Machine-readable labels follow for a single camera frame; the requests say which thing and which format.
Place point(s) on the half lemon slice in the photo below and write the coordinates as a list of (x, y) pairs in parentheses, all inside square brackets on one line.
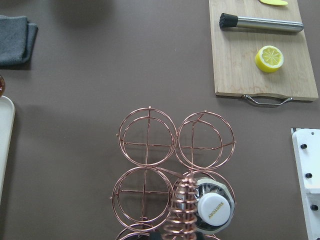
[(269, 59)]

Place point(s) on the grey folded cloth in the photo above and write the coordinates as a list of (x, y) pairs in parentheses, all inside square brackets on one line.
[(17, 38)]

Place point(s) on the copper wire bottle basket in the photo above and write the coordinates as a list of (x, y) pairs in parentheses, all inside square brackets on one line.
[(158, 193)]

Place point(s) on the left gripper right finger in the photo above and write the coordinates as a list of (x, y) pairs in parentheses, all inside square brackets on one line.
[(198, 236)]

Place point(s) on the steel muddler black tip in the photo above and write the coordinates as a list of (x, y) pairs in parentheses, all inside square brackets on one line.
[(259, 25)]

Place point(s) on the bamboo cutting board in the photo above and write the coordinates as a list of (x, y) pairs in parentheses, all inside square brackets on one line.
[(234, 50)]

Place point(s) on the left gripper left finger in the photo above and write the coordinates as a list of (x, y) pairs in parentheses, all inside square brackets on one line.
[(155, 235)]

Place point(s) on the tea bottle taken out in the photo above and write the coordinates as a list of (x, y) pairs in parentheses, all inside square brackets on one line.
[(2, 86)]

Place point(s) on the yellow plastic knife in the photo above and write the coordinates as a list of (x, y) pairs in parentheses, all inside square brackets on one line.
[(274, 2)]

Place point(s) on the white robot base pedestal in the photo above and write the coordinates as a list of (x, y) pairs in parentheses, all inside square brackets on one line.
[(306, 145)]

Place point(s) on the tea bottle by handle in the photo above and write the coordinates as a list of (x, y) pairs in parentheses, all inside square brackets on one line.
[(215, 205)]

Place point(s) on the cream rabbit tray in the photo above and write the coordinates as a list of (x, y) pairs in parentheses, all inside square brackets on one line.
[(7, 116)]

